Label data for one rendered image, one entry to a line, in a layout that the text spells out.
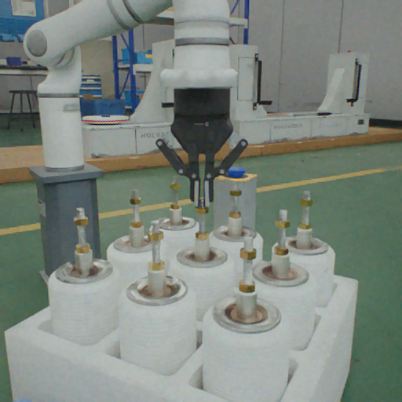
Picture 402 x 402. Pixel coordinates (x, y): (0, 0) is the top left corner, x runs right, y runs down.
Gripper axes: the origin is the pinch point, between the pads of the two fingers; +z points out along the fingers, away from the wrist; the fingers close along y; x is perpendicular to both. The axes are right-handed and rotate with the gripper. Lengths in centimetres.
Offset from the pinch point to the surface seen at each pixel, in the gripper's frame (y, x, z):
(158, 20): 94, -575, -104
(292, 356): -11.6, 12.7, 17.0
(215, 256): -2.0, -0.1, 9.8
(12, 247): 64, -64, 35
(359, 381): -27.0, -6.8, 35.2
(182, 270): 2.5, 3.8, 10.4
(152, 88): 47, -235, -13
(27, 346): 21.8, 11.5, 17.9
